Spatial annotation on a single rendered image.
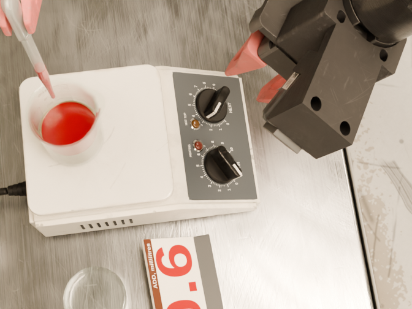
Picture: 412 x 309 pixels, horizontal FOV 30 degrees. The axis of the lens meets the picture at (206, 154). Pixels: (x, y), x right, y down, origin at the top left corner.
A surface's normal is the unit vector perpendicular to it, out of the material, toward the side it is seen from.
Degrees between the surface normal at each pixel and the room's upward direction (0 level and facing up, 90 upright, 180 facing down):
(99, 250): 0
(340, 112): 31
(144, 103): 0
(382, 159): 0
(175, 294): 40
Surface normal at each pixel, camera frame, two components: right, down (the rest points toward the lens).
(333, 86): 0.54, -0.26
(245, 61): -0.55, 0.82
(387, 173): 0.04, -0.25
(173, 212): 0.13, 0.96
